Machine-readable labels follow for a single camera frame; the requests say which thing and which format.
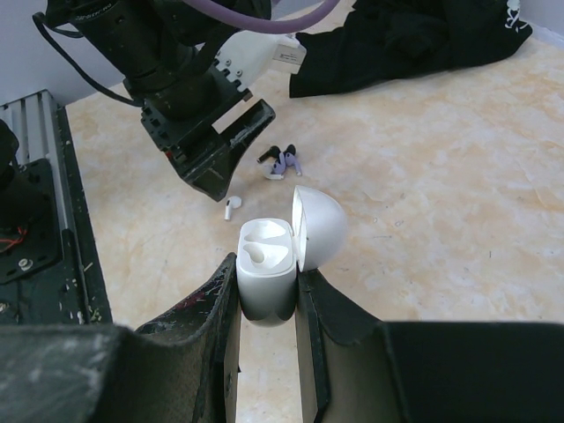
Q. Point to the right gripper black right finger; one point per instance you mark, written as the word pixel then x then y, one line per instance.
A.
pixel 355 367

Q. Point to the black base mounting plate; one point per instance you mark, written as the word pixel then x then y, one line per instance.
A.
pixel 49 274

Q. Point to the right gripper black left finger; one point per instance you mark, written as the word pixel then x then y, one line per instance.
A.
pixel 182 366

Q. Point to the white earbud charging case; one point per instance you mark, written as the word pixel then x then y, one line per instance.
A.
pixel 273 252

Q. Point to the black earbud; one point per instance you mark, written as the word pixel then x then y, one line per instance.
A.
pixel 273 153

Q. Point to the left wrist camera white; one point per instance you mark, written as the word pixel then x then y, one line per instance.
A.
pixel 246 56

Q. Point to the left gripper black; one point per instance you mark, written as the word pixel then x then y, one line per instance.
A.
pixel 180 123

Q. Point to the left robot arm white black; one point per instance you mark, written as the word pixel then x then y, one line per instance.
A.
pixel 168 54

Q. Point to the black printed cloth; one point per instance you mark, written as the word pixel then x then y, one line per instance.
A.
pixel 387 40

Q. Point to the aluminium rail front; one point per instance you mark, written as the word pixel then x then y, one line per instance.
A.
pixel 42 128

